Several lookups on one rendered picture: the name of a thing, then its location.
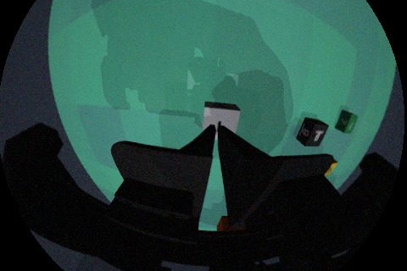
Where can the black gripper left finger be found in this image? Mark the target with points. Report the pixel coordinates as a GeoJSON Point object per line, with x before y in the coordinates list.
{"type": "Point", "coordinates": [187, 168]}

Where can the yellow block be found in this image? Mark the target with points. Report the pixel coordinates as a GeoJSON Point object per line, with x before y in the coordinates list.
{"type": "Point", "coordinates": [332, 167]}

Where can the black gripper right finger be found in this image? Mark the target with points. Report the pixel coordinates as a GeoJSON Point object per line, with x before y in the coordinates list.
{"type": "Point", "coordinates": [250, 175]}

